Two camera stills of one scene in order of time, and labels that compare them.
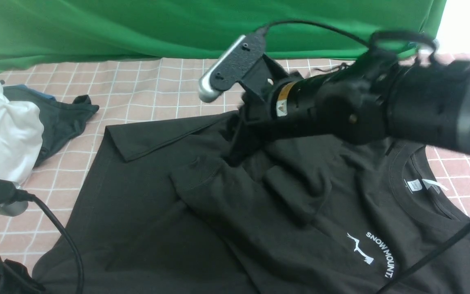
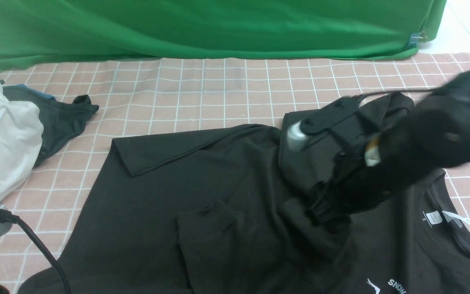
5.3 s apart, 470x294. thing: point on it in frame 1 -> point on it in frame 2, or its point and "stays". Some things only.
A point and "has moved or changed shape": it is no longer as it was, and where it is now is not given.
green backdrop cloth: x=9 y=34 stays
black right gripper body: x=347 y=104 -> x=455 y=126
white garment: x=8 y=134 stays
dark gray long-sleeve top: x=160 y=210 has moved or changed shape
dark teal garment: x=61 y=121 stays
